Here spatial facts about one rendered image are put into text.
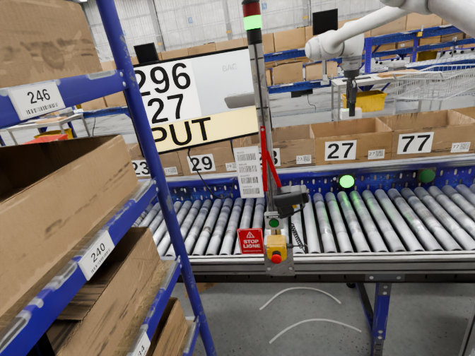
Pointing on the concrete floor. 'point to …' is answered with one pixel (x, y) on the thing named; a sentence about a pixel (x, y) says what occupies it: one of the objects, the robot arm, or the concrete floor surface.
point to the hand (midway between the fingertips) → (350, 109)
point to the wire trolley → (432, 85)
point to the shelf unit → (76, 89)
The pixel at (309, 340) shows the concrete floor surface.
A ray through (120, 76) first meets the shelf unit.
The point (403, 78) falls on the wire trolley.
